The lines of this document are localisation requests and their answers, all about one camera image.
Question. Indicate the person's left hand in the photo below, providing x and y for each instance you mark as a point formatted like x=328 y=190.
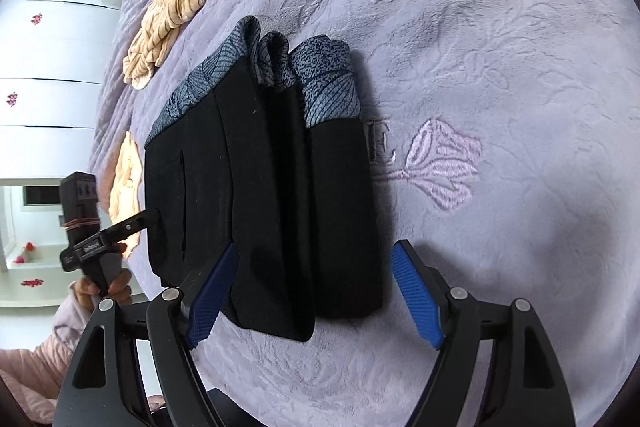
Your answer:
x=117 y=284

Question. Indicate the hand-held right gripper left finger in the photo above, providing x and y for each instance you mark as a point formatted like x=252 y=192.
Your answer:
x=210 y=302

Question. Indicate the white cabinet with flower stickers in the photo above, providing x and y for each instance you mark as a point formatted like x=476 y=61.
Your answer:
x=45 y=57

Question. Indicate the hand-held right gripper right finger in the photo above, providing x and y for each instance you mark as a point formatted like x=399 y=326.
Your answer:
x=417 y=297

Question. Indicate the person's left forearm pink sleeve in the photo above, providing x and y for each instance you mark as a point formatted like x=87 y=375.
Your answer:
x=40 y=357

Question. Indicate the pale yellow garment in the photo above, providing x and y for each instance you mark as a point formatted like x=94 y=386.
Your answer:
x=125 y=177

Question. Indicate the black pants with patterned waistband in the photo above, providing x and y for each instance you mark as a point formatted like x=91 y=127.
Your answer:
x=270 y=187

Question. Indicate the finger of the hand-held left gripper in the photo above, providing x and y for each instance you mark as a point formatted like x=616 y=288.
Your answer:
x=135 y=223

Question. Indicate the lavender embossed blanket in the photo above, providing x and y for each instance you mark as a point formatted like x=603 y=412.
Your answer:
x=500 y=57

